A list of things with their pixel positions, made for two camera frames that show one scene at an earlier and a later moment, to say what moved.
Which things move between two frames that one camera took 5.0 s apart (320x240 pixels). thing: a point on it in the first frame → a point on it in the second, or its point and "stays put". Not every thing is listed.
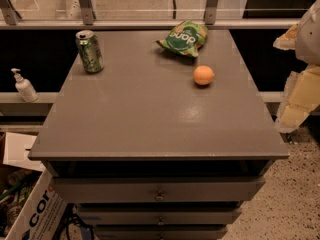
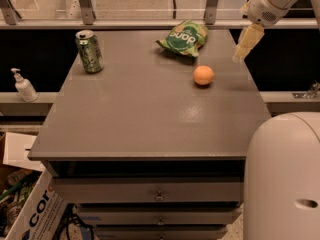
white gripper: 309,39 → 262,11
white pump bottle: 24,88 stays put
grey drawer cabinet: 147,153 stays put
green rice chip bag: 186,38 stays put
